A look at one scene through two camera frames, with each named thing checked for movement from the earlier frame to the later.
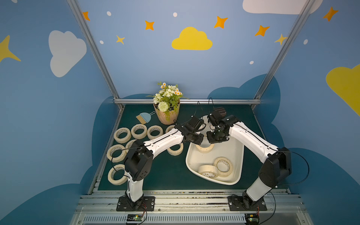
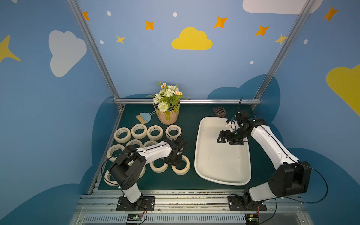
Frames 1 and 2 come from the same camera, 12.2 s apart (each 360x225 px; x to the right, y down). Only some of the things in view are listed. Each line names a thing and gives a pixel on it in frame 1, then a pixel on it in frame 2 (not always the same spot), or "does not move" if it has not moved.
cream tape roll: [221, 174] to [158, 169]
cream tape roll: [112, 148] does not move
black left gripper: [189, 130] to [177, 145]
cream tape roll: [129, 144] does not move
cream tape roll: [121, 130] does not move
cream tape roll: [137, 127] does not move
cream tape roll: [154, 128] does not move
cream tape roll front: [208, 171] to [180, 172]
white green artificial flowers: [167, 99] does not move
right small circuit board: [252, 219] does not move
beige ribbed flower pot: [167, 118] does not move
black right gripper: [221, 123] to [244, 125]
